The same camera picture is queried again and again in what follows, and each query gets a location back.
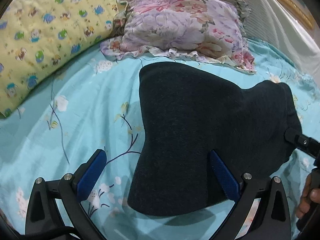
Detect teal floral bed sheet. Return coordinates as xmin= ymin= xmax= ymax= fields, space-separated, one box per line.
xmin=0 ymin=37 xmax=320 ymax=240

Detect right hand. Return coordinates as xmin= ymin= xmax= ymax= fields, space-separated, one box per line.
xmin=296 ymin=174 xmax=320 ymax=219

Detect yellow cartoon print pillow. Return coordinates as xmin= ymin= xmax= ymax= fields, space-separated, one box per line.
xmin=1 ymin=0 xmax=118 ymax=116

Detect pink purple floral pillow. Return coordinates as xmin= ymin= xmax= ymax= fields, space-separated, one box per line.
xmin=100 ymin=0 xmax=255 ymax=74

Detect black pants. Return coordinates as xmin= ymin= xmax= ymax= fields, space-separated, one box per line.
xmin=127 ymin=62 xmax=302 ymax=217

